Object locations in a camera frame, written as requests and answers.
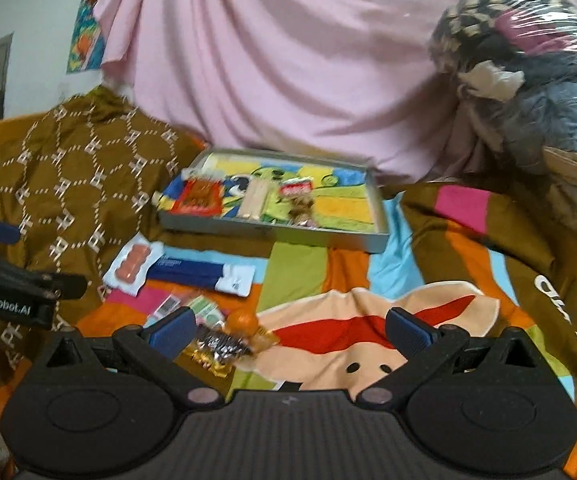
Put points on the pink cloth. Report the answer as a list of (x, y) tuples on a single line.
[(278, 60)]

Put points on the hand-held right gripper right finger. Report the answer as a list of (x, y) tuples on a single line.
[(408, 331)]

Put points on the cartoon wall poster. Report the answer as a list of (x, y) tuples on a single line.
[(88, 25)]

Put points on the red snack packet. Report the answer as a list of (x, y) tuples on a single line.
[(199, 195)]

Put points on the sausage packet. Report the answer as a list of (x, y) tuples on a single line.
[(133, 265)]

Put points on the dark blue packet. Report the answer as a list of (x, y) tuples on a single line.
[(193, 275)]

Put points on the plastic bag of clothes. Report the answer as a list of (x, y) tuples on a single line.
[(543, 110)]

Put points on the rice cracker bar packet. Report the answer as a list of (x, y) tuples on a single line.
[(257, 200)]

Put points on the clear packet with red label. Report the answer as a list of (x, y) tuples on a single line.
[(298, 202)]

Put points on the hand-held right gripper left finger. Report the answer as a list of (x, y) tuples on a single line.
[(173, 333)]

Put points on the brown patterned blanket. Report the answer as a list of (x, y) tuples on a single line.
[(78, 170)]

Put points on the orange snack packet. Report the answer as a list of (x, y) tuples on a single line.
[(243, 325)]

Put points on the colourful cartoon bedsheet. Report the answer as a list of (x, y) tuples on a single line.
[(418, 270)]

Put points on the green yellow snack packet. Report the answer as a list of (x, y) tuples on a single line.
[(216, 350)]

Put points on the grey tray with cartoon drawing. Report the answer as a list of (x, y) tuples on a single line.
[(278, 237)]

